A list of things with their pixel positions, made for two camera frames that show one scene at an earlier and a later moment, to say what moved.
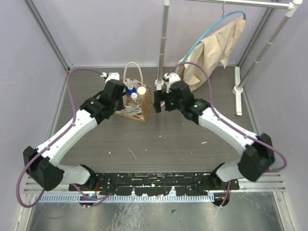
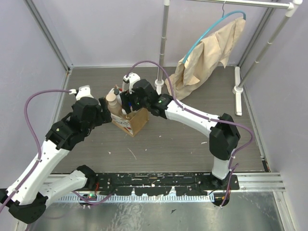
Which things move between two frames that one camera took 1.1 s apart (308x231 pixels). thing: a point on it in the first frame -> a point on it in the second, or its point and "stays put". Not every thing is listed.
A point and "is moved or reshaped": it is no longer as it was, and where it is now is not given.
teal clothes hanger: (224, 16) stays put
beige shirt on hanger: (194, 68) stays put
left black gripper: (119, 100) -> (104, 109)
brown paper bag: (139, 109) is moved or reshaped
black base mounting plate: (156, 184) stays put
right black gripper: (157, 104) -> (126, 97)
